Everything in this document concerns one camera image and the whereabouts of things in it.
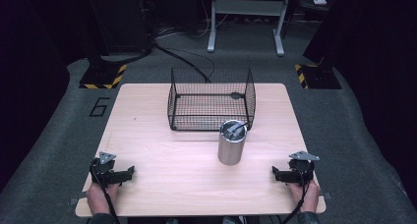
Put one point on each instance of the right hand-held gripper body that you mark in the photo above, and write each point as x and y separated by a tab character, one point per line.
301	170

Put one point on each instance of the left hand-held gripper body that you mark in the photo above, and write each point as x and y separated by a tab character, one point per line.
104	170

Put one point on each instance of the steel tumbler with straw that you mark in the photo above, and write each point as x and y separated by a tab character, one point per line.
231	148

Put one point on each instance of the person's right hand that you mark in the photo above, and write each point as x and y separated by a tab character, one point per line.
306	197

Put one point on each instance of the person's left hand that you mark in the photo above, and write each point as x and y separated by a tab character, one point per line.
98	197

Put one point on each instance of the black stand base striped edge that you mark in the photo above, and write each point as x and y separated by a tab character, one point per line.
104	76
319	76

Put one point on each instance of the black cabinet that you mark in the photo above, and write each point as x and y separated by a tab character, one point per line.
118	19

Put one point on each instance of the small white box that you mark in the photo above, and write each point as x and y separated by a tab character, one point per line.
320	2

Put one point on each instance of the white metal desk frame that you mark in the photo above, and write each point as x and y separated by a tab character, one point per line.
249	7

